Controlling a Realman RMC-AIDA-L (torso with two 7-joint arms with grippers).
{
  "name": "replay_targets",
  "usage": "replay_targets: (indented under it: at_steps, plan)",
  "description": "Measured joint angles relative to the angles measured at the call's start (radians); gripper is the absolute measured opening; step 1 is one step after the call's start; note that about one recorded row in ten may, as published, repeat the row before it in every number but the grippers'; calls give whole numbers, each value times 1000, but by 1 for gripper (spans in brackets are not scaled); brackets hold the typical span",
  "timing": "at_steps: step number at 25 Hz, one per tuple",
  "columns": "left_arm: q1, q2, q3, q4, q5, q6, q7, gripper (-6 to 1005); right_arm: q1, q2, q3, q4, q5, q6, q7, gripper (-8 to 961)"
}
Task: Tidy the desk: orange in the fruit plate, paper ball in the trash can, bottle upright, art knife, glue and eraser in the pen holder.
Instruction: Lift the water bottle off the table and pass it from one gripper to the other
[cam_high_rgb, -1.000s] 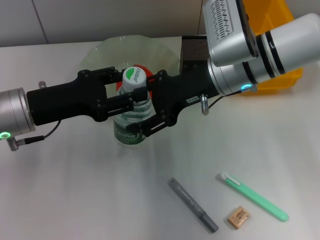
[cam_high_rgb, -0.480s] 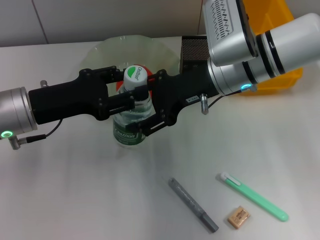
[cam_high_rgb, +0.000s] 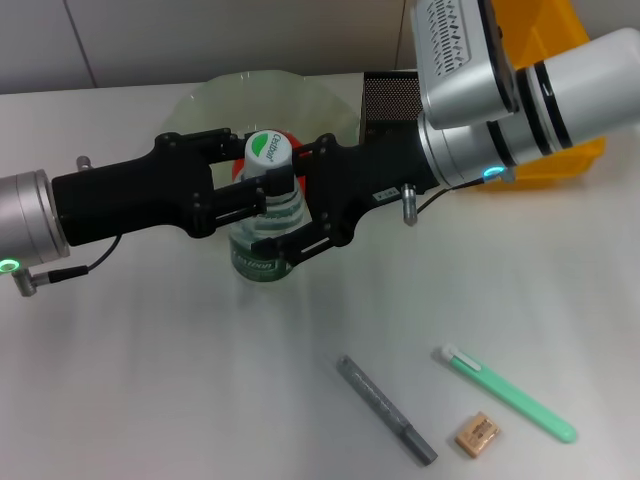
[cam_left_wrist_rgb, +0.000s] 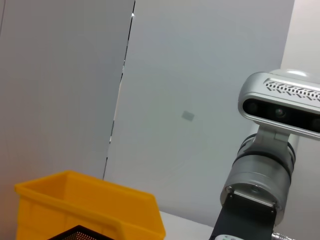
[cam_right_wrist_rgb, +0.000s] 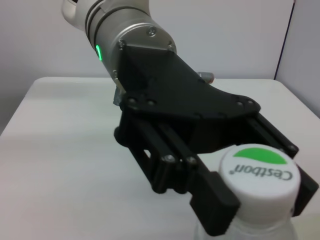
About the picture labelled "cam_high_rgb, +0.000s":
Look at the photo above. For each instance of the red-orange knobbed orange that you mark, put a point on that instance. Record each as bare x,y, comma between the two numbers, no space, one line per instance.
238,172

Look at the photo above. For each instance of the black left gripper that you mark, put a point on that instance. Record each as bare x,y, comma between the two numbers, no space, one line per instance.
125,195

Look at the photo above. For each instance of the mint green pen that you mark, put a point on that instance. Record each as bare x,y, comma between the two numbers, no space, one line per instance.
515,402

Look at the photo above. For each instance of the grey marker pen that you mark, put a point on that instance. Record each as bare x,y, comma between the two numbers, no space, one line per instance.
380,407

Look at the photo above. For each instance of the black mesh pen holder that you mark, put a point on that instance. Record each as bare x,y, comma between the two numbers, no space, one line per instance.
390,100

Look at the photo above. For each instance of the small tan eraser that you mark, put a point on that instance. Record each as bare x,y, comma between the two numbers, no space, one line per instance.
477,434

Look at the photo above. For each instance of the wavy green glass fruit plate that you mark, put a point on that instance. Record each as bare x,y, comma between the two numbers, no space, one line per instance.
260,100

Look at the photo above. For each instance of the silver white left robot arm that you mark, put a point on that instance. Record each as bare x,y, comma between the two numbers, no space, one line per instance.
25,215

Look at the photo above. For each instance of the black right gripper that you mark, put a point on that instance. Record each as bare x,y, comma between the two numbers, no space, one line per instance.
360,175

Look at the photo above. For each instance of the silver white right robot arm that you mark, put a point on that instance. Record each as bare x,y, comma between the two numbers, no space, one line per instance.
575,95

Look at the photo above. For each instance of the yellow plastic bin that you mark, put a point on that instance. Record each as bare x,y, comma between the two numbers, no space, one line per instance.
550,170

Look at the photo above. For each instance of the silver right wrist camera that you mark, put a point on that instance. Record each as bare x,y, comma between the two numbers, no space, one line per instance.
460,75

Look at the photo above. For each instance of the clear water bottle green label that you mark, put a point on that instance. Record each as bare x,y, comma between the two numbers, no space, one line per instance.
267,150

